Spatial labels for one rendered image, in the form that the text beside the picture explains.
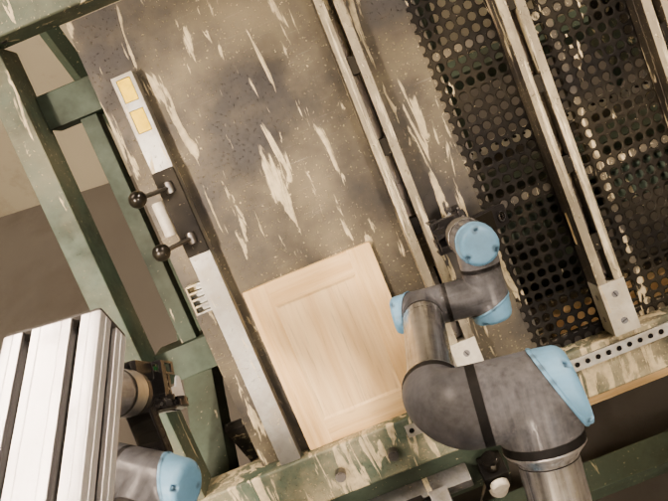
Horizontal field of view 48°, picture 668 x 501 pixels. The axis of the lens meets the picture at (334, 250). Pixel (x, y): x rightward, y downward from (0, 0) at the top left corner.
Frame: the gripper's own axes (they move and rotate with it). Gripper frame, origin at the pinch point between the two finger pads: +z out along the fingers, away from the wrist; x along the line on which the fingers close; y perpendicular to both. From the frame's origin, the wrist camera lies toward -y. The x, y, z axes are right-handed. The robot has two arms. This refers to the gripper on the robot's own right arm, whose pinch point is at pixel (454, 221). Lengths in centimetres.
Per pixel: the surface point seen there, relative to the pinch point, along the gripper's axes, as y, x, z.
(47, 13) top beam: 63, -73, -8
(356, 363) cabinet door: 32.9, 22.5, 0.7
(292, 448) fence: 54, 35, -2
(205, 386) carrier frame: 77, 23, 35
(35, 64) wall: 132, -113, 202
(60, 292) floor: 168, -7, 199
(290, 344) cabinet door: 45.2, 12.4, 0.4
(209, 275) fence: 56, -10, -2
